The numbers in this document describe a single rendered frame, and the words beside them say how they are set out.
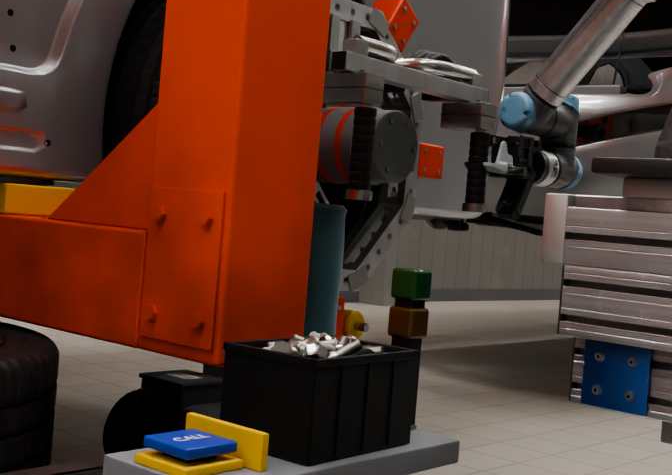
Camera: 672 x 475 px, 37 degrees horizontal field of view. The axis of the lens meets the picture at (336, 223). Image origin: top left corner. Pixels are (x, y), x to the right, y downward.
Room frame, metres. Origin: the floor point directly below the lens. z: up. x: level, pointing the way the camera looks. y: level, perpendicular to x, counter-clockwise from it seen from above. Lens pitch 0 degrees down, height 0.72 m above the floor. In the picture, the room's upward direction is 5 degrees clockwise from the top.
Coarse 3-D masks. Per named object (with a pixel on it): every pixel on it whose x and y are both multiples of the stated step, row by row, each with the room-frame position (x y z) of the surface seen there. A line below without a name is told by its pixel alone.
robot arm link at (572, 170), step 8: (552, 152) 2.05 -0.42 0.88; (560, 152) 2.06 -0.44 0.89; (568, 152) 2.07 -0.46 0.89; (560, 160) 2.05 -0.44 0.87; (568, 160) 2.07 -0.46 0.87; (576, 160) 2.11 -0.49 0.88; (560, 168) 2.04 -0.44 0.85; (568, 168) 2.06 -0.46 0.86; (576, 168) 2.09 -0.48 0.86; (560, 176) 2.05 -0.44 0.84; (568, 176) 2.07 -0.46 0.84; (576, 176) 2.09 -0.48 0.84; (552, 184) 2.05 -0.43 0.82; (560, 184) 2.07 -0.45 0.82; (568, 184) 2.09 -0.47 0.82; (576, 184) 2.12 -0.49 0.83
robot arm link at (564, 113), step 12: (576, 96) 2.08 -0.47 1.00; (564, 108) 2.06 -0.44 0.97; (576, 108) 2.07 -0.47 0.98; (564, 120) 2.04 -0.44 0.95; (576, 120) 2.08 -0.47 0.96; (552, 132) 2.04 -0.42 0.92; (564, 132) 2.06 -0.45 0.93; (576, 132) 2.08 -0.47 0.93; (552, 144) 2.07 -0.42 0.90; (564, 144) 2.06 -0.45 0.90
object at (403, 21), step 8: (376, 0) 2.05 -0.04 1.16; (384, 0) 2.04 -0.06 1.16; (392, 0) 2.02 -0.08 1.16; (400, 0) 2.01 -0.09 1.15; (376, 8) 2.03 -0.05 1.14; (384, 8) 2.02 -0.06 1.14; (392, 8) 2.00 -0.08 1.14; (400, 8) 2.00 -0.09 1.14; (408, 8) 2.02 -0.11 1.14; (392, 16) 1.99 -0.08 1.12; (400, 16) 2.00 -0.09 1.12; (408, 16) 2.02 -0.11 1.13; (392, 24) 1.99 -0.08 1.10; (400, 24) 2.00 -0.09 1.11; (408, 24) 2.02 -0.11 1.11; (416, 24) 2.04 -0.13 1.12; (392, 32) 1.99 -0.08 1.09; (400, 32) 2.01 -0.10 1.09; (408, 32) 2.03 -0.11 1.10; (400, 40) 2.01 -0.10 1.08; (408, 40) 2.03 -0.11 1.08; (400, 48) 2.01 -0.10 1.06
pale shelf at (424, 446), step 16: (416, 432) 1.32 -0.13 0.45; (144, 448) 1.11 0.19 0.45; (400, 448) 1.22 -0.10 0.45; (416, 448) 1.22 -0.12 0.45; (432, 448) 1.25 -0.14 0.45; (448, 448) 1.27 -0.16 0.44; (112, 464) 1.06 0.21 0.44; (128, 464) 1.05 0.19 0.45; (272, 464) 1.09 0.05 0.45; (288, 464) 1.09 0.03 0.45; (320, 464) 1.11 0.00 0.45; (336, 464) 1.11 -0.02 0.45; (352, 464) 1.13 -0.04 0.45; (368, 464) 1.15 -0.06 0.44; (384, 464) 1.17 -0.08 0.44; (400, 464) 1.20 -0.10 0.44; (416, 464) 1.22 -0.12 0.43; (432, 464) 1.25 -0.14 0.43; (448, 464) 1.28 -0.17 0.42
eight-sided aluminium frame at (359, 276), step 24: (336, 0) 1.85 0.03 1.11; (384, 24) 1.96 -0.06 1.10; (384, 96) 2.07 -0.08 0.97; (408, 96) 2.04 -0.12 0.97; (384, 192) 2.08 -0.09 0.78; (408, 192) 2.06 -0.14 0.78; (384, 216) 2.07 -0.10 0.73; (408, 216) 2.06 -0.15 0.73; (360, 240) 2.02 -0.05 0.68; (384, 240) 2.01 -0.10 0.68; (360, 264) 1.96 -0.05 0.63; (360, 288) 1.96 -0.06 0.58
